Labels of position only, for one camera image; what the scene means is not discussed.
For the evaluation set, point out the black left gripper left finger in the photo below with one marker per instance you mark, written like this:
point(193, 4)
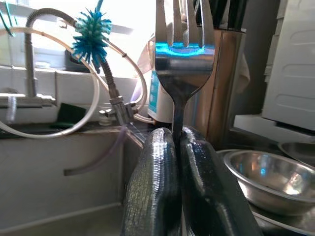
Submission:
point(152, 184)

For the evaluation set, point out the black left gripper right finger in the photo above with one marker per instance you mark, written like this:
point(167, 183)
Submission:
point(209, 191)

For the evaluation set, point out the white looped water tube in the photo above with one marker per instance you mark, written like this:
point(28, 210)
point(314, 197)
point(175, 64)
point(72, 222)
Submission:
point(49, 135)

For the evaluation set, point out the white clothes dryer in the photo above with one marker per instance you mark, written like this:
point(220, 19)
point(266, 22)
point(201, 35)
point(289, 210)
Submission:
point(290, 73)

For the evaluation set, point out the steel fork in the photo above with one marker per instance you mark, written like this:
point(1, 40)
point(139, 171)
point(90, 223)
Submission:
point(183, 68)

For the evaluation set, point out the stainless steel sink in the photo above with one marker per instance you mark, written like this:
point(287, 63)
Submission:
point(61, 196)

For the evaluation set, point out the blue bottle brush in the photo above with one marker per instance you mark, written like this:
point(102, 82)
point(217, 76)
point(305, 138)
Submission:
point(91, 39)

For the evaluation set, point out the steel bowl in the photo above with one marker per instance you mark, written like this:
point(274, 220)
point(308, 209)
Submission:
point(300, 152)
point(270, 182)

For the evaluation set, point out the white container blue label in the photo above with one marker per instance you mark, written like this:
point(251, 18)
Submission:
point(160, 103)

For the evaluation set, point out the white front-load washing machine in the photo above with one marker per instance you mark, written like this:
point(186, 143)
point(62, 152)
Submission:
point(258, 125)

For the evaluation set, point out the dark green scrub sponge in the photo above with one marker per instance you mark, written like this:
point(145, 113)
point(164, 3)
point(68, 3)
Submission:
point(70, 115)

